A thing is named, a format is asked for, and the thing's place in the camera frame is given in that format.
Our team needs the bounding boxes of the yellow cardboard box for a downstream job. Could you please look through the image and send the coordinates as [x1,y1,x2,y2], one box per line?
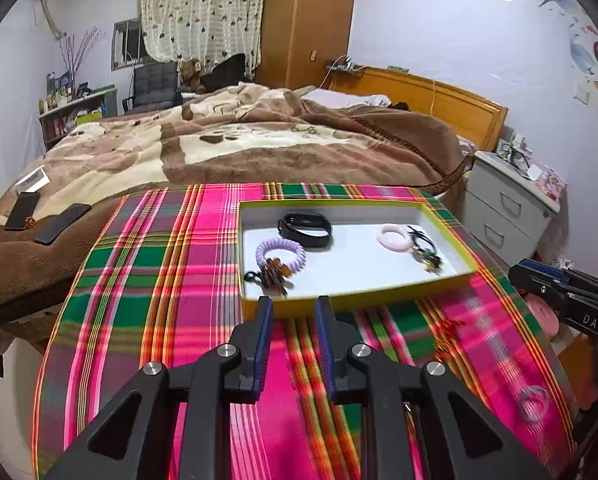
[238,199,480,318]

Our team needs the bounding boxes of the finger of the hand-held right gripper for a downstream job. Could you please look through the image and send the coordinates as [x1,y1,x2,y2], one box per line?
[522,258,598,297]
[509,264,598,311]

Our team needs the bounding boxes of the black office chair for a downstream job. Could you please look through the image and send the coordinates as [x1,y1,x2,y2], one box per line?
[122,61,184,113]

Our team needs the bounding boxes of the patterned curtain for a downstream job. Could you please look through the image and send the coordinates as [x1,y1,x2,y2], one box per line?
[140,0,266,78]

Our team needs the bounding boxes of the window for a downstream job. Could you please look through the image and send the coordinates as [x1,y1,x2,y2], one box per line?
[111,19,147,70]

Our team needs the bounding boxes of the wall shelf with power strip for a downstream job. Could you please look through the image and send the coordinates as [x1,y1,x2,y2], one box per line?
[325,57,365,78]

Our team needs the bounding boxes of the black beaded hair tie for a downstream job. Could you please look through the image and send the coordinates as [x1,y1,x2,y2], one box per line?
[406,226,445,275]

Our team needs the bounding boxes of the white cable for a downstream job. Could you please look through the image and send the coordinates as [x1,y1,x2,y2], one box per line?
[321,55,350,91]

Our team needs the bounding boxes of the lavender spiral bracelet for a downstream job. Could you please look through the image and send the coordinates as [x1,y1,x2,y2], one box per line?
[255,239,300,272]

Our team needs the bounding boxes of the brown beaded hair clip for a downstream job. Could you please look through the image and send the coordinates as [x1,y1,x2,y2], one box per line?
[244,257,294,297]

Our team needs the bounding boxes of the wooden headboard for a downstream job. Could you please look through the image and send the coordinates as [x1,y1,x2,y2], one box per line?
[329,66,509,153]

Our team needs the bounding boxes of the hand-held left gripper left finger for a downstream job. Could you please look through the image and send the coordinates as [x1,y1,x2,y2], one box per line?
[44,296,274,480]

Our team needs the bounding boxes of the wooden wardrobe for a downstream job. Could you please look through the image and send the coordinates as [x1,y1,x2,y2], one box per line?
[254,0,358,91]

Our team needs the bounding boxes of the brown teddy bear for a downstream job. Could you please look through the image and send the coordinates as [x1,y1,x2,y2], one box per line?
[178,57,207,95]

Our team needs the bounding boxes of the red knot ornament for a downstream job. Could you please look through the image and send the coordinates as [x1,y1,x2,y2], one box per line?
[436,317,467,348]

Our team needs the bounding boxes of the white pillow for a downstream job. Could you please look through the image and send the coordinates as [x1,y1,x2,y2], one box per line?
[301,89,392,110]

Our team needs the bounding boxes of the eyeglasses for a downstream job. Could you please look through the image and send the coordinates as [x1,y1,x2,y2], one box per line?
[499,140,532,166]

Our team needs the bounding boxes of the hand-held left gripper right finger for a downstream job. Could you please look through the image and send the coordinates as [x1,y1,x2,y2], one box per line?
[314,296,550,480]

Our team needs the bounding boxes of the black smartphone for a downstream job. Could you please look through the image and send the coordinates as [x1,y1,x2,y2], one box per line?
[5,191,41,232]
[34,203,92,246]

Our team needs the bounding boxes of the cluttered desk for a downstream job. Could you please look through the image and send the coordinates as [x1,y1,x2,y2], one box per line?
[38,85,118,151]

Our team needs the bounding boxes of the black cloth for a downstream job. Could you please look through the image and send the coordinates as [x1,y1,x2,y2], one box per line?
[201,52,247,93]

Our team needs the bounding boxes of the black smart band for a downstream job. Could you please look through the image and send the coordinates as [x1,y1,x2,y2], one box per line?
[278,212,333,250]

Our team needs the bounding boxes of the dried flower branches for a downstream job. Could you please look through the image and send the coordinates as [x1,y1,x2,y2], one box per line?
[59,27,110,91]

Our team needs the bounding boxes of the pink patterned box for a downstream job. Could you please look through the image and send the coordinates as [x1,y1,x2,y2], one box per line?
[529,160,565,198]

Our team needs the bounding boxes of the brown printed blanket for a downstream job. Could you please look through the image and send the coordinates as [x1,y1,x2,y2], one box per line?
[0,82,467,333]

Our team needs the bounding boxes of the air conditioner pipe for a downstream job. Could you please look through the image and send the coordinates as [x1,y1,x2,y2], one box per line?
[39,0,70,41]

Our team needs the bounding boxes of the grey drawer nightstand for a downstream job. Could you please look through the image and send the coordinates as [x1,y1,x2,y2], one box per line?
[462,150,562,268]

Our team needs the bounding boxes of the white paper card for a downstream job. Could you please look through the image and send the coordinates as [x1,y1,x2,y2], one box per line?
[16,167,50,196]

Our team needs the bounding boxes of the plaid cloth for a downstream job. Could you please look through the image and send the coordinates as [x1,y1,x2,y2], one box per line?
[31,182,577,480]

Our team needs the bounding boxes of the pink plastic stool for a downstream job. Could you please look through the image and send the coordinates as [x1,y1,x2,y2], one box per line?
[526,294,561,337]

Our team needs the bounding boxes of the pink hair tie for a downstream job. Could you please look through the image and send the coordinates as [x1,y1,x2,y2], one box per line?
[378,225,411,250]

